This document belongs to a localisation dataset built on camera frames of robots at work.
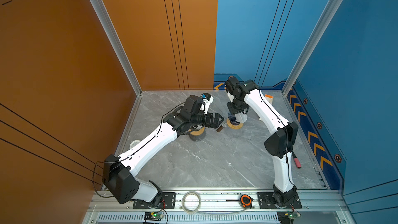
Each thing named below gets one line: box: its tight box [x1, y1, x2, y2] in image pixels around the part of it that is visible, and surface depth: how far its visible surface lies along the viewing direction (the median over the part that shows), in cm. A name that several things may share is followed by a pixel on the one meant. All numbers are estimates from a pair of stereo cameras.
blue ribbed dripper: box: [227, 113, 239, 125], surface depth 90 cm
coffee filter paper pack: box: [263, 94, 274, 106], surface depth 104 cm
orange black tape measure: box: [239, 193, 254, 209], surface depth 72 cm
